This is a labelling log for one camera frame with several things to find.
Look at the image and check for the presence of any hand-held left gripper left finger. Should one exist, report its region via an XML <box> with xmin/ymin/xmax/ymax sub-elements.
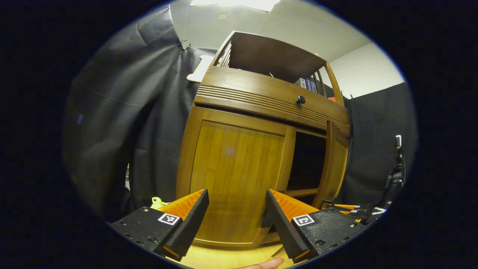
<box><xmin>109</xmin><ymin>189</ymin><xmax>210</xmax><ymax>262</ymax></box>

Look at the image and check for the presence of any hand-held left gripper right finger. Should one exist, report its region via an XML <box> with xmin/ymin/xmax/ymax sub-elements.
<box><xmin>266</xmin><ymin>189</ymin><xmax>368</xmax><ymax>263</ymax></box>

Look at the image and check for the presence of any wooden shoe cabinet door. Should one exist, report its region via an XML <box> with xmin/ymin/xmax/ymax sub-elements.
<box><xmin>176</xmin><ymin>106</ymin><xmax>297</xmax><ymax>248</ymax></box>
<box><xmin>313</xmin><ymin>120</ymin><xmax>350</xmax><ymax>210</ymax></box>

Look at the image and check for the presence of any wooden double-door shoe cabinet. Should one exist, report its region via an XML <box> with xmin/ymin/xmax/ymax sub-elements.
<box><xmin>176</xmin><ymin>31</ymin><xmax>351</xmax><ymax>248</ymax></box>

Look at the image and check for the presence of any wooden cabinet drawer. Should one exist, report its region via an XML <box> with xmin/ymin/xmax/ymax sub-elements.
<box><xmin>193</xmin><ymin>66</ymin><xmax>351</xmax><ymax>137</ymax></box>

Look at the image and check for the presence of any black backdrop cloth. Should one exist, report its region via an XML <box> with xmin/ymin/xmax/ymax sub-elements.
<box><xmin>62</xmin><ymin>6</ymin><xmax>419</xmax><ymax>225</ymax></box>

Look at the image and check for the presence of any ceiling light panel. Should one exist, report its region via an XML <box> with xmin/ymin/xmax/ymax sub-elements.
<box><xmin>190</xmin><ymin>0</ymin><xmax>280</xmax><ymax>12</ymax></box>

